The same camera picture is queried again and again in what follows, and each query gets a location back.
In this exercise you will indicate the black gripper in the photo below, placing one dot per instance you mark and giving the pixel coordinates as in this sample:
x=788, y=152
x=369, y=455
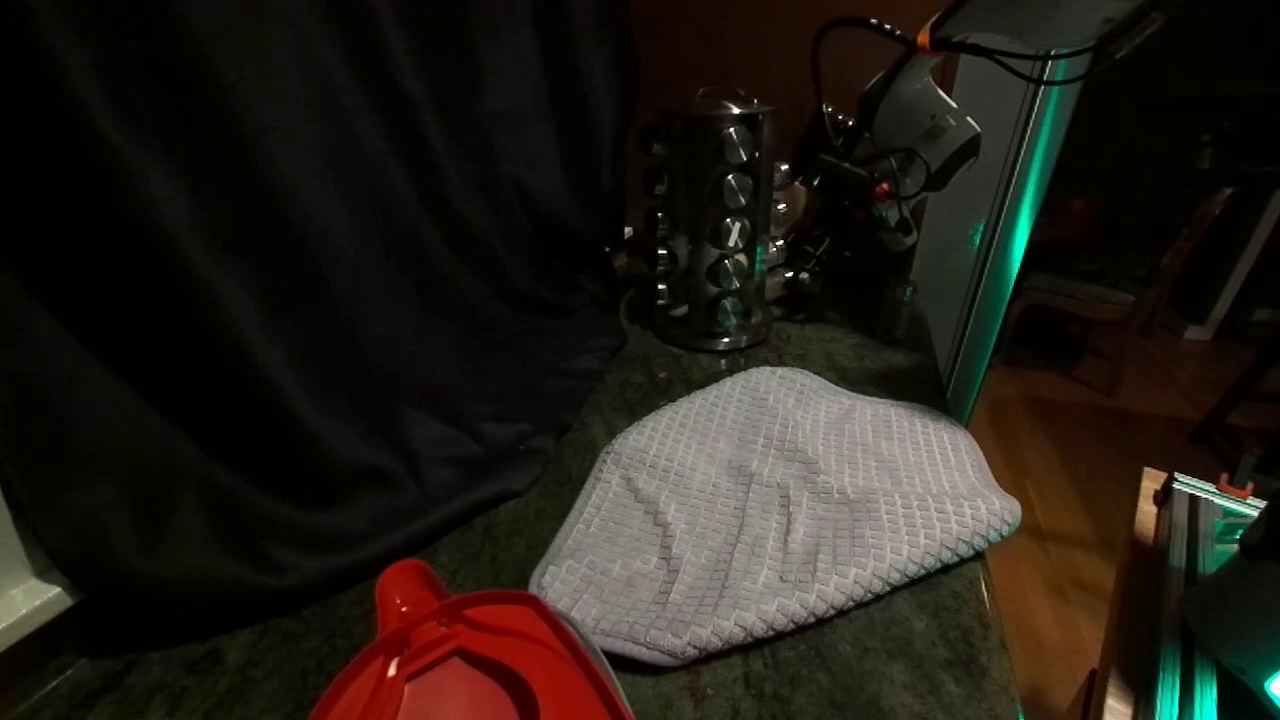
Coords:
x=852, y=173

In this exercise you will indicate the tall grey upright panel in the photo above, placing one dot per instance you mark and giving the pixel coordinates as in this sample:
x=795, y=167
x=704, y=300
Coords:
x=984, y=255

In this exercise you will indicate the grey waffle weave cloth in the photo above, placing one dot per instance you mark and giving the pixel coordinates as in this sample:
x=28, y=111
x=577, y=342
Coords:
x=785, y=520

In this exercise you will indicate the black fabric curtain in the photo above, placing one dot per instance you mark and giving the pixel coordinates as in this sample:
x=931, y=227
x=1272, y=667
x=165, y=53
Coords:
x=292, y=292

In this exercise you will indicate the red plastic container lid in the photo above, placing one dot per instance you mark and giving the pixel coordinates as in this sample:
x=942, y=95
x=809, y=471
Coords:
x=465, y=662

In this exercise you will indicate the aluminium profile mounting frame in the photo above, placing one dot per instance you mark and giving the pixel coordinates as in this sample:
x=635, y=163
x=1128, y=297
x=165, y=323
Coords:
x=1183, y=602

